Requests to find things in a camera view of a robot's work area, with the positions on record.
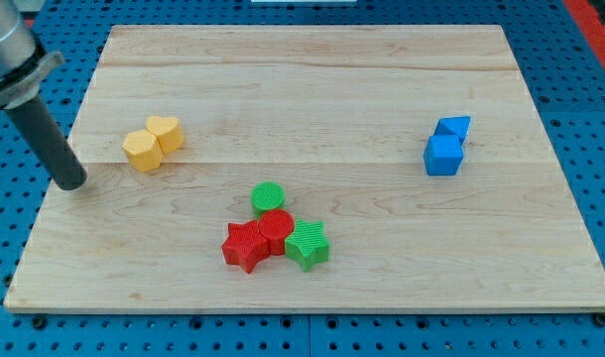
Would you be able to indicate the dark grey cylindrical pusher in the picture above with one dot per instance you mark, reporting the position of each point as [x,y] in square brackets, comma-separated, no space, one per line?
[37,126]

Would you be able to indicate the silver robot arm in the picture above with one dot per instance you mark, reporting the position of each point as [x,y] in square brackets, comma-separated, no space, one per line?
[24,64]

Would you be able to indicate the yellow hexagon block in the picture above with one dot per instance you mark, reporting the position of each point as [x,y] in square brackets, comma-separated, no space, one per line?
[142,150]

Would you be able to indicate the yellow heart block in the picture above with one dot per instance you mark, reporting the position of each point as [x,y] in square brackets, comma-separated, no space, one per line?
[168,131]

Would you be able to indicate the wooden board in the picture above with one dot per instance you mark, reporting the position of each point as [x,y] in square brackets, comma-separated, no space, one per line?
[339,117]

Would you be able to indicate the red star block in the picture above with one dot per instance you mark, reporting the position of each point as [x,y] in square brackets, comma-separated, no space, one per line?
[245,246]

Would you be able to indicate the green cylinder block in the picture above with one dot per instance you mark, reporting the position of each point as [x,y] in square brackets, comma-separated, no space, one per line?
[266,196]

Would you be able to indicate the red cylinder block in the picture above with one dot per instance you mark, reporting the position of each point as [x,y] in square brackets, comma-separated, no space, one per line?
[276,226]

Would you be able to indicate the green star block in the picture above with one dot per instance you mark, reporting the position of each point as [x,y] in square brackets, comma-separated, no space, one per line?
[307,245]

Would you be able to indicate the blue cube block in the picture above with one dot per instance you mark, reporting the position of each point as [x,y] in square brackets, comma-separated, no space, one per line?
[442,155]

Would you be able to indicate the blue triangle block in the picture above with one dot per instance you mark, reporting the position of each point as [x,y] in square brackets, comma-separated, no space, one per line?
[457,126]

